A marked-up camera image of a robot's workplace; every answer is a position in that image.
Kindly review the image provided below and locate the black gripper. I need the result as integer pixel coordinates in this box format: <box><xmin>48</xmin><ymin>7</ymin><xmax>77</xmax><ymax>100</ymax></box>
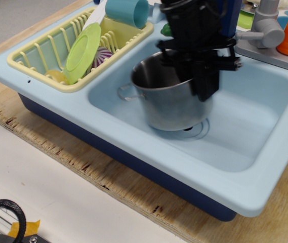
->
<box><xmin>157</xmin><ymin>1</ymin><xmax>241</xmax><ymax>102</ymax></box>

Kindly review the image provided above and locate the stainless steel pot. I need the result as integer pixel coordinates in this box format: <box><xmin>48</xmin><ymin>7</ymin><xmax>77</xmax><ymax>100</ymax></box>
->
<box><xmin>117</xmin><ymin>50</ymin><xmax>213</xmax><ymax>131</ymax></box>

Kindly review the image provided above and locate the light blue toy sink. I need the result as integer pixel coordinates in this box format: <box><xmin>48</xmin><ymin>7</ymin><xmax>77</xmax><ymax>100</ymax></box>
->
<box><xmin>0</xmin><ymin>3</ymin><xmax>288</xmax><ymax>221</ymax></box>

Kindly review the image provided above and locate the purple toy eggplant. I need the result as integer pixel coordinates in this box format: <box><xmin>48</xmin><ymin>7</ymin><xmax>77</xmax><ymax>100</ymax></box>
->
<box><xmin>160</xmin><ymin>23</ymin><xmax>173</xmax><ymax>36</ymax></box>

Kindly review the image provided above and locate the dark blue box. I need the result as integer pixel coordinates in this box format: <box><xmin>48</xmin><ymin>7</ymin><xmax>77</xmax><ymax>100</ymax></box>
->
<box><xmin>216</xmin><ymin>0</ymin><xmax>242</xmax><ymax>37</ymax></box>

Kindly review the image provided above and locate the green toy plate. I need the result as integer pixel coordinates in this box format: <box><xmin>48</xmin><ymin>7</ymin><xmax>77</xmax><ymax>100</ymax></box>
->
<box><xmin>237</xmin><ymin>10</ymin><xmax>254</xmax><ymax>29</ymax></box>

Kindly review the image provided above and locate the grey toy faucet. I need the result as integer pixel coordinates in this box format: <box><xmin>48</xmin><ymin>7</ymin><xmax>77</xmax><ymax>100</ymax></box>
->
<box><xmin>235</xmin><ymin>1</ymin><xmax>288</xmax><ymax>69</ymax></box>

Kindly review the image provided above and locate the teal plastic cup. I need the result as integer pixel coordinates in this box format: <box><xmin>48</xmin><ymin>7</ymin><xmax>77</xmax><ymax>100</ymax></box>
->
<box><xmin>105</xmin><ymin>0</ymin><xmax>149</xmax><ymax>28</ymax></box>

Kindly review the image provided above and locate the purple white striped ball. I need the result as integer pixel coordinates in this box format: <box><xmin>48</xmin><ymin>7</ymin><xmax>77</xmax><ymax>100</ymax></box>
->
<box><xmin>91</xmin><ymin>47</ymin><xmax>113</xmax><ymax>68</ymax></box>

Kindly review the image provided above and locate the blue toy item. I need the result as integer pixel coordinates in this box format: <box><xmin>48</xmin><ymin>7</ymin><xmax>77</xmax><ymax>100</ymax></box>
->
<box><xmin>277</xmin><ymin>11</ymin><xmax>288</xmax><ymax>30</ymax></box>

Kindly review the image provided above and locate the white plastic utensil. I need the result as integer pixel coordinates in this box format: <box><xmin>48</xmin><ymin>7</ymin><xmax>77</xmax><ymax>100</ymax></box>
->
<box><xmin>82</xmin><ymin>0</ymin><xmax>107</xmax><ymax>30</ymax></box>

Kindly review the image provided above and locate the green plastic plate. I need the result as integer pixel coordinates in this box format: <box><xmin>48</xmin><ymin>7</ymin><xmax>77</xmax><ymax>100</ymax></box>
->
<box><xmin>63</xmin><ymin>23</ymin><xmax>101</xmax><ymax>85</ymax></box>

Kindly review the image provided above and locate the yellow dish rack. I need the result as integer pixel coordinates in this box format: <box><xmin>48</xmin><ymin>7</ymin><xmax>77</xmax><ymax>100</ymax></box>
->
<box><xmin>7</xmin><ymin>7</ymin><xmax>154</xmax><ymax>93</ymax></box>

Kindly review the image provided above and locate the yellow round toy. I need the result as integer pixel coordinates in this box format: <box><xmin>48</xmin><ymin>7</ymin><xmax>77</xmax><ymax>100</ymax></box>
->
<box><xmin>45</xmin><ymin>70</ymin><xmax>69</xmax><ymax>85</ymax></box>

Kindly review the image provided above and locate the wooden plywood board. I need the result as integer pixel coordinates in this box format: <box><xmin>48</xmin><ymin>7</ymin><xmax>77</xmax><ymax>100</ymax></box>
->
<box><xmin>0</xmin><ymin>0</ymin><xmax>288</xmax><ymax>243</ymax></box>

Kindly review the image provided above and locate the yellow tape piece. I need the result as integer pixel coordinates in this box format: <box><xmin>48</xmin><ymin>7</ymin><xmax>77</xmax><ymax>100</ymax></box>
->
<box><xmin>8</xmin><ymin>220</ymin><xmax>40</xmax><ymax>237</ymax></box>

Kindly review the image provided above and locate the black braided cable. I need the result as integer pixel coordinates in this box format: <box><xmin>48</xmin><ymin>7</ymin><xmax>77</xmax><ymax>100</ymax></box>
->
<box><xmin>0</xmin><ymin>199</ymin><xmax>27</xmax><ymax>243</ymax></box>

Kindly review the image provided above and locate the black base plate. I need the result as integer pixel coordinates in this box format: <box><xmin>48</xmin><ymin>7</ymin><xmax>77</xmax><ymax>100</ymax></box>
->
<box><xmin>0</xmin><ymin>233</ymin><xmax>51</xmax><ymax>243</ymax></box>

